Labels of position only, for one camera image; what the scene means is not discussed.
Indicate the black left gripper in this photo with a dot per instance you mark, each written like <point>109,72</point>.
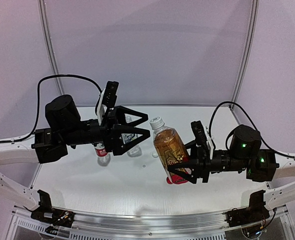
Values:
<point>110,130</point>

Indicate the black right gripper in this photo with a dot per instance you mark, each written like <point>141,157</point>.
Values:
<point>204,164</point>

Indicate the amber tea bottle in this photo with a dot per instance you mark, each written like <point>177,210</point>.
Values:
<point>171,151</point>

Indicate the clear bottle green blue label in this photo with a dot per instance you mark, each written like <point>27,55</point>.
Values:
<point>128,138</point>

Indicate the clear bottle red label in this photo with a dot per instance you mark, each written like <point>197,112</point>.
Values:
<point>103,157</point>

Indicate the blue white bottle cap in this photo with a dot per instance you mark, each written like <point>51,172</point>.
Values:
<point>154,155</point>

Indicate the white tea bottle cap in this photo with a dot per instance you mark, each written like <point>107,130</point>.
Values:
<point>156,123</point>

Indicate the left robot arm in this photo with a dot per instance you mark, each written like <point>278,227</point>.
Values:
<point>48,145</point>

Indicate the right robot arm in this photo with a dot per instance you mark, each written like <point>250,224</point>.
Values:
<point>244,155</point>

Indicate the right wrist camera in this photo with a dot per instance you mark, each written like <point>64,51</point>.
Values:
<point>203,142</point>

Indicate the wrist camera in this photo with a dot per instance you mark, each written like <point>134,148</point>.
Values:
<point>203,142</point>
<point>107,100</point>

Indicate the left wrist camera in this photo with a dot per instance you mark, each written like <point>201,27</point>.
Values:
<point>107,100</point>

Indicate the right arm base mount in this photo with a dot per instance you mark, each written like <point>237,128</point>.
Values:
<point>254,212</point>

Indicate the aluminium front rail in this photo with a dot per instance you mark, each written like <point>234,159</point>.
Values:
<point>95,226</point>

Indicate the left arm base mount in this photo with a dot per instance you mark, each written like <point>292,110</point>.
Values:
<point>54,217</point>

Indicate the left aluminium frame post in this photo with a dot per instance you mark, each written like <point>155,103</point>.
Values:
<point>42,7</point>

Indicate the aluminium frame post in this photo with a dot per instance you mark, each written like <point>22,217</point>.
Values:
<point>42,7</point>
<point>247,49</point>

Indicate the right aluminium frame post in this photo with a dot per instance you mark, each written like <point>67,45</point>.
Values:
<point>247,49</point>

